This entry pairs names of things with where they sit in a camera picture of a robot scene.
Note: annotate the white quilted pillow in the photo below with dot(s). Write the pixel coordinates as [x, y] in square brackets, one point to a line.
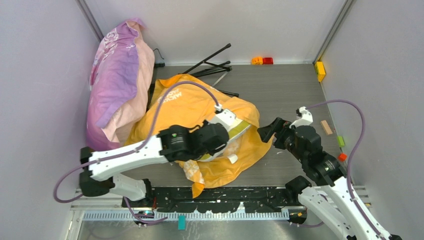
[238, 129]

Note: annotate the white slotted cable duct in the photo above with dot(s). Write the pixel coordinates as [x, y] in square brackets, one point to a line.
[124, 215]

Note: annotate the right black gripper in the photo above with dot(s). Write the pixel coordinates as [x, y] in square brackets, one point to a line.
[266, 132]

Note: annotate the orange-red block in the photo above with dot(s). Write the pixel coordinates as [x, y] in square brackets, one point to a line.
[342, 157]

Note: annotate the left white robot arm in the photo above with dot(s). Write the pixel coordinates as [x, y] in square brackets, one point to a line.
[103, 174]

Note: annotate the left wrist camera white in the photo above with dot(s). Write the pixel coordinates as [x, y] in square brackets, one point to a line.
[224, 117]

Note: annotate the green block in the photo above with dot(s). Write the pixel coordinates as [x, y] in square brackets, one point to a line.
[340, 140]

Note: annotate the orange toy block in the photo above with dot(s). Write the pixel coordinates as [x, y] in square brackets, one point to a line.
[257, 60]

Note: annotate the teal block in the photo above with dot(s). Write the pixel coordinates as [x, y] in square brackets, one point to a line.
[181, 222]

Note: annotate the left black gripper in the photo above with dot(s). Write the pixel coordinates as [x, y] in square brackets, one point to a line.
[205, 124]

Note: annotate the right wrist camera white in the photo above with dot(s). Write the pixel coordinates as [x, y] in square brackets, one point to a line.
[303, 118]

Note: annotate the orange Mickey pillowcase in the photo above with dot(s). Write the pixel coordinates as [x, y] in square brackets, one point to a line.
[187, 101]

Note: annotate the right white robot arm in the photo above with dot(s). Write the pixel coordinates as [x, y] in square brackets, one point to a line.
[325, 190]

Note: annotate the red toy block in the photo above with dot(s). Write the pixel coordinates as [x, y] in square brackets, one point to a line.
[267, 61]

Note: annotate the wooden block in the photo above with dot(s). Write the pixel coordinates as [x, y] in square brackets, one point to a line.
[326, 127]

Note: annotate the pink purple pillow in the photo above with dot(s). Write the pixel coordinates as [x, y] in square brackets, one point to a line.
[120, 79]

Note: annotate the yellow block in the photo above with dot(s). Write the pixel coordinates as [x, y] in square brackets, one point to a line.
[320, 70]

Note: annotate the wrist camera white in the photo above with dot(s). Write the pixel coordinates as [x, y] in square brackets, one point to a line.
[224, 117]
[303, 118]

